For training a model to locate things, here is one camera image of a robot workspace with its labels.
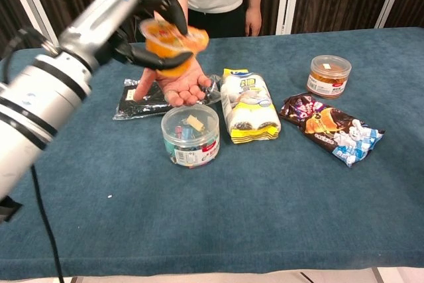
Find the brown blue snack bag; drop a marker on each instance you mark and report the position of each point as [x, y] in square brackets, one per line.
[329, 127]

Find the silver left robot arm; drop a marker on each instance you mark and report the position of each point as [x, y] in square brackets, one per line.
[63, 64]

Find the black foil snack bag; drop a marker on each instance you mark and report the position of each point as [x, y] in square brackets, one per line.
[142, 99]

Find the person's hanging bare hand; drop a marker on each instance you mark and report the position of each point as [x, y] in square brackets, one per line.
[253, 21]

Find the blue table cloth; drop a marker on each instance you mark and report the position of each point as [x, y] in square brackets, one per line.
[232, 170]

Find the orange jelly cup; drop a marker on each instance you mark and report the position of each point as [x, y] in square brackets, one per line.
[169, 42]

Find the white yellow snack package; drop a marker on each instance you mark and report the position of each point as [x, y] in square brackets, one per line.
[248, 107]

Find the person's open bare hand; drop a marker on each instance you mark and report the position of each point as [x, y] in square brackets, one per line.
[183, 85]

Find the clear jar with colourful clips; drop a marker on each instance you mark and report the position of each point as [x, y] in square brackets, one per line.
[190, 134]

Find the clear jar with brown snacks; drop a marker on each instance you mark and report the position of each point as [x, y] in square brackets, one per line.
[329, 76]

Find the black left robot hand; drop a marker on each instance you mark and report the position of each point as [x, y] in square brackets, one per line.
[155, 59]

